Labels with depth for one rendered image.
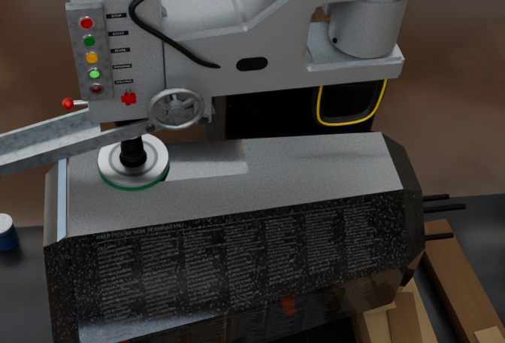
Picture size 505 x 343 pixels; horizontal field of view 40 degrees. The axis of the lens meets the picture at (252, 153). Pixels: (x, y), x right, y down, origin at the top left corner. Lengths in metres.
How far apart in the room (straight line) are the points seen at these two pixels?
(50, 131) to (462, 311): 1.69
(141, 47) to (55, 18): 2.39
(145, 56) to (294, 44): 0.38
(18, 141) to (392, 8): 1.13
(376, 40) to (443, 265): 1.33
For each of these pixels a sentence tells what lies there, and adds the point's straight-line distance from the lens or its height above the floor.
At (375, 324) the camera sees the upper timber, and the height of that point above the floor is 0.21.
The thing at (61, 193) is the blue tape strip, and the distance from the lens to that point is 2.13.
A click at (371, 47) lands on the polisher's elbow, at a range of 1.86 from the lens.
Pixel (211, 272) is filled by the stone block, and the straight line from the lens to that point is 2.04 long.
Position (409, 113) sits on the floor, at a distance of 3.59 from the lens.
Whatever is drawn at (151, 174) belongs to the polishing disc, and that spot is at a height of 0.85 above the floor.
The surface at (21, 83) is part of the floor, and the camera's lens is 3.68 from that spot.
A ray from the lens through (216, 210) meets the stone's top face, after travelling 2.02.
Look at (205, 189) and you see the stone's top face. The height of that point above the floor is 0.82.
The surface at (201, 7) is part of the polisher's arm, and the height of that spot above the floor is 1.39.
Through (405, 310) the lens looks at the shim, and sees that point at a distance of 2.63.
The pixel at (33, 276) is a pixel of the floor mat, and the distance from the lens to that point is 2.92.
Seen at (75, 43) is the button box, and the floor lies 1.41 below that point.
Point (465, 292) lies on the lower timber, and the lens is 2.90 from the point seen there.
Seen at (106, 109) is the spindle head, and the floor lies 1.17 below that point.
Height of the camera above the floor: 2.45
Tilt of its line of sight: 49 degrees down
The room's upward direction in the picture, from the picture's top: 5 degrees clockwise
